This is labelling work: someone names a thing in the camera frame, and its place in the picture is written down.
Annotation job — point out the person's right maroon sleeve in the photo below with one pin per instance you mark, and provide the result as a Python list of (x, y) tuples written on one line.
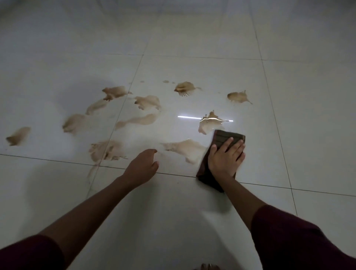
[(294, 242)]

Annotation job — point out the person's foot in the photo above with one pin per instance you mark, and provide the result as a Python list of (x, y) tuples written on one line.
[(208, 267)]

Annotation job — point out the person's right thumb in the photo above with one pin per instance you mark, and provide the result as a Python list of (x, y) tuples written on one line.
[(213, 150)]

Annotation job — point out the person's right middle finger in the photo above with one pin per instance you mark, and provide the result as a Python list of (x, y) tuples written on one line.
[(236, 146)]

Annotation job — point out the person's left maroon sleeve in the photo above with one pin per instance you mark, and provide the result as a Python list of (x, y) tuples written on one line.
[(30, 254)]

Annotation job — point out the person's right hand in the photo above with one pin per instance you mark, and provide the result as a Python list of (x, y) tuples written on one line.
[(224, 164)]

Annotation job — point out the dark brown cleaning cloth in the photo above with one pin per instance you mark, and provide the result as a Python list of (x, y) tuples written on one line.
[(221, 136)]

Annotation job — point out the person's maroon sleeve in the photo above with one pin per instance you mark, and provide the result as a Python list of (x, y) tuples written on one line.
[(294, 242), (30, 254)]

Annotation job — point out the person's left hand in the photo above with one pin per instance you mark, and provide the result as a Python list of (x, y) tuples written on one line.
[(140, 168)]

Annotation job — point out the person's left forearm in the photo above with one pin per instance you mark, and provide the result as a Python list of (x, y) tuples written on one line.
[(91, 207)]

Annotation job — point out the person's right forearm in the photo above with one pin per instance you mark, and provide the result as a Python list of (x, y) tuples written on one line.
[(239, 199)]

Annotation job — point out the person's left thumb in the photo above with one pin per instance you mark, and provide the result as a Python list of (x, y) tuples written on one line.
[(155, 166)]

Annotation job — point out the group of brown spill stains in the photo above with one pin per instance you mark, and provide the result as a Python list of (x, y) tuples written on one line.
[(147, 102)]

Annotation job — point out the person's right little finger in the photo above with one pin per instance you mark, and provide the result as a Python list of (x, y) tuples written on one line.
[(241, 158)]

